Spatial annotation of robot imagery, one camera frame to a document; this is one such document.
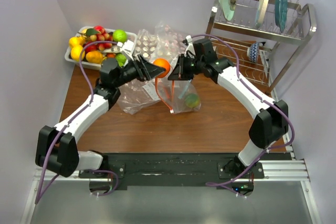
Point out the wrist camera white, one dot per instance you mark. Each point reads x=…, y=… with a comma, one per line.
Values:
x=126, y=48
x=189, y=51

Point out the yellow lemon front left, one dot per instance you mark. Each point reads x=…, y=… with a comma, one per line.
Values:
x=77, y=53

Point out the white cream plate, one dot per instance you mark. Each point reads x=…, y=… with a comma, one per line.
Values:
x=261, y=12

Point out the green yellow mango fruit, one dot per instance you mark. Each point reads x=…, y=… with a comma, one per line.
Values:
x=192, y=100

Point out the steel dish rack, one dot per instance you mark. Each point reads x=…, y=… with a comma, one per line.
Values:
x=299, y=29

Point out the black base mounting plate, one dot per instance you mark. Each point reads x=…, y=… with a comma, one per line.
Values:
x=171, y=169

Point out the orange fruit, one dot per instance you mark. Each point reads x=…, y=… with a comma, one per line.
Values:
x=163, y=63

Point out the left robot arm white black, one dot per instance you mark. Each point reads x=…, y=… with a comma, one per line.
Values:
x=57, y=146

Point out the white plastic fruit tray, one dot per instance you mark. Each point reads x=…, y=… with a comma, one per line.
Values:
x=131, y=36

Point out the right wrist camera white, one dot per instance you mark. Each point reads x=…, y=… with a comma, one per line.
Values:
x=189, y=51

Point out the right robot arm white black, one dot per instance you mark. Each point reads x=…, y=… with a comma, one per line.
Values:
x=270, y=118

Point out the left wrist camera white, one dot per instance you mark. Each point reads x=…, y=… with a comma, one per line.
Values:
x=126, y=48

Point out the blue white patterned bowl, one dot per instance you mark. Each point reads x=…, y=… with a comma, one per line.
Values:
x=253, y=52

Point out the teal blue plate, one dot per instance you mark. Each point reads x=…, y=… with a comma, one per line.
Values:
x=280, y=12

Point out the red apple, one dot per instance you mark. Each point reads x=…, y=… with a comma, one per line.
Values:
x=90, y=47

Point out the light green guava fruit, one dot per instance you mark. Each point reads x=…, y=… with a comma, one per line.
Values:
x=121, y=59

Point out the clear zip bag orange zipper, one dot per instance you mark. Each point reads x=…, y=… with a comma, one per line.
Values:
x=173, y=93

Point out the clear bag pink dots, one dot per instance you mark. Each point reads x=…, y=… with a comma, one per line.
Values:
x=169, y=43

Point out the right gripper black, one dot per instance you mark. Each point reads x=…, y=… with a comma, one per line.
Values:
x=179, y=73

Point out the green lime fruit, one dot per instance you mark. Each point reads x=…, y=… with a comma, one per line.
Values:
x=120, y=35

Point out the crumpled clear zip bag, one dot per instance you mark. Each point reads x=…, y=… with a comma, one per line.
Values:
x=137, y=95

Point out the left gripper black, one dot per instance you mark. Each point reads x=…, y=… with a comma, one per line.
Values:
x=144, y=70

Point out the silver toy fish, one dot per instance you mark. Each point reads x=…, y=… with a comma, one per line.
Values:
x=112, y=50

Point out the red lychee bunch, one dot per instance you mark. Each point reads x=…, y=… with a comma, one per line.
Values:
x=102, y=37

